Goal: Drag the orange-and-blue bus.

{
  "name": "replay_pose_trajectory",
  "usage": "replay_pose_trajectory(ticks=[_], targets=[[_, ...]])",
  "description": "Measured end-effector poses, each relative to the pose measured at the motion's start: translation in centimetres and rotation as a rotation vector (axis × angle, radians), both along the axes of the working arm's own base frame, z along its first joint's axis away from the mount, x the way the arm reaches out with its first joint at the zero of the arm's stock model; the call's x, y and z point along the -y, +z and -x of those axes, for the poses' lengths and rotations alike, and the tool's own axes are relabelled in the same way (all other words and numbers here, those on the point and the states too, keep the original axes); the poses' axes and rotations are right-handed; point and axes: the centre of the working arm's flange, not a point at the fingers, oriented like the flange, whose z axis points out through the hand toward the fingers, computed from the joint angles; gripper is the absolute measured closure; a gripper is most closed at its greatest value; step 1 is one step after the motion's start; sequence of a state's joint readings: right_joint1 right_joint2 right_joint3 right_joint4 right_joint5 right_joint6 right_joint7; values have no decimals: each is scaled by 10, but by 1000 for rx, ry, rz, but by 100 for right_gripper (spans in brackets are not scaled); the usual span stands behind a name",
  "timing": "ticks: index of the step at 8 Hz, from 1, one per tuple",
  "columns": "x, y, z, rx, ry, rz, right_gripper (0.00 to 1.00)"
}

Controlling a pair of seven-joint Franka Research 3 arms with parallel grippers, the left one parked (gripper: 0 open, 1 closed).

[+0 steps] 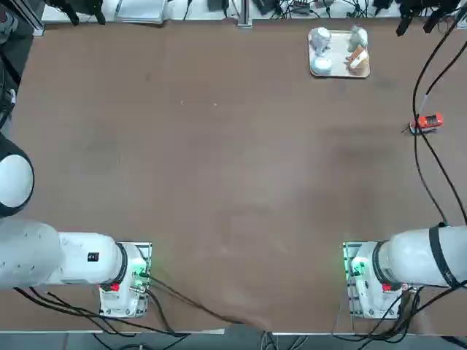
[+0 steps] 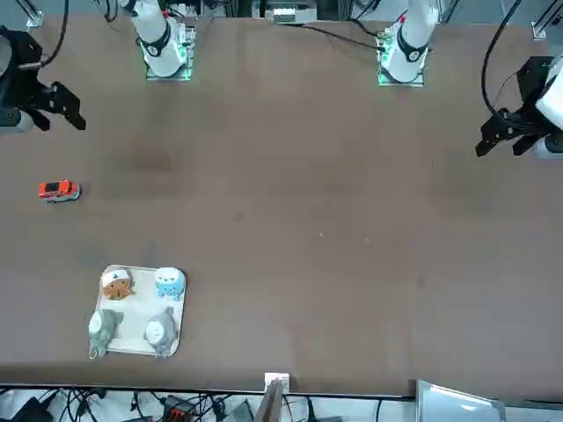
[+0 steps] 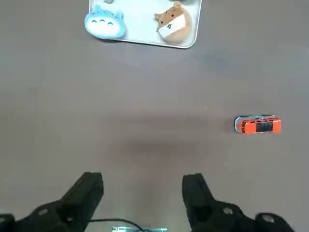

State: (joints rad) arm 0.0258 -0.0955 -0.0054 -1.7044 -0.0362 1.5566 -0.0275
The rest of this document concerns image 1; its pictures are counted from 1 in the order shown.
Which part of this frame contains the orange-and-blue toy bus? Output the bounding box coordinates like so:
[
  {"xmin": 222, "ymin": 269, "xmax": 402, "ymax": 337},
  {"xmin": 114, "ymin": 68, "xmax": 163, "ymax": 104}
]
[{"xmin": 410, "ymin": 112, "xmax": 445, "ymax": 135}]

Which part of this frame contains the grey metal box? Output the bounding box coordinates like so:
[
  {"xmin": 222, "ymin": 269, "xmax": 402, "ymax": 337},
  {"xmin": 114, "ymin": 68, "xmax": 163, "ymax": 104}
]
[{"xmin": 112, "ymin": 0, "xmax": 166, "ymax": 26}]

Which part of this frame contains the grey-green plush toy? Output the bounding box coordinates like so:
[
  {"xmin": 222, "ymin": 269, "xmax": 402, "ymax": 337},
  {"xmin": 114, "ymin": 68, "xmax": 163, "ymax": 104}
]
[{"xmin": 345, "ymin": 24, "xmax": 369, "ymax": 53}]

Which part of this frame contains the brown plush toy white hat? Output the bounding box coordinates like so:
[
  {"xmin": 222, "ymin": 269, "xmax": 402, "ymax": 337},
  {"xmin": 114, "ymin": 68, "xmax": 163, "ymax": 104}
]
[{"xmin": 344, "ymin": 46, "xmax": 368, "ymax": 71}]

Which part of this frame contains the beige plastic tray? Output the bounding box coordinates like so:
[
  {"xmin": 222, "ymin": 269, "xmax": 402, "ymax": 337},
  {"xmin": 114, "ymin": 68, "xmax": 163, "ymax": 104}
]
[{"xmin": 308, "ymin": 28, "xmax": 371, "ymax": 79}]

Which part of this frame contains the grey plush toy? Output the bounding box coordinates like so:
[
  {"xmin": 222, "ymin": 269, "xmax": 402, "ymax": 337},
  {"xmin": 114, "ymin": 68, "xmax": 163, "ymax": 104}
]
[{"xmin": 309, "ymin": 27, "xmax": 332, "ymax": 56}]

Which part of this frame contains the blue round plush toy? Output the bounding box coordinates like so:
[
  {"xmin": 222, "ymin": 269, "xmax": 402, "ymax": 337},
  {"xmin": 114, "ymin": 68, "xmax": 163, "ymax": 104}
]
[{"xmin": 311, "ymin": 56, "xmax": 334, "ymax": 77}]

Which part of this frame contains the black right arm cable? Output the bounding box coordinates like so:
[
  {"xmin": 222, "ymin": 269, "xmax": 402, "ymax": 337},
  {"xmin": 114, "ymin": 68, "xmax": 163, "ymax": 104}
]
[{"xmin": 412, "ymin": 7, "xmax": 467, "ymax": 227}]

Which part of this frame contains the aluminium camera post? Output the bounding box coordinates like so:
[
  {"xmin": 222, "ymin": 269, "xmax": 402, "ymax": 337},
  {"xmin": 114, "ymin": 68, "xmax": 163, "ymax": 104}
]
[{"xmin": 237, "ymin": 0, "xmax": 253, "ymax": 28}]

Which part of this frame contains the black base cable bundle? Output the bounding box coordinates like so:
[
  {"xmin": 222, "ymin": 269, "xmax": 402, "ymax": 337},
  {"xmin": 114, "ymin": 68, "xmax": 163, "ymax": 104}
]
[{"xmin": 359, "ymin": 286, "xmax": 467, "ymax": 342}]

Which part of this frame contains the black base power cable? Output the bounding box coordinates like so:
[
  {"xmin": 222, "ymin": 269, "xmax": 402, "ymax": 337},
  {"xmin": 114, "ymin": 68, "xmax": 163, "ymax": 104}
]
[{"xmin": 147, "ymin": 275, "xmax": 263, "ymax": 329}]

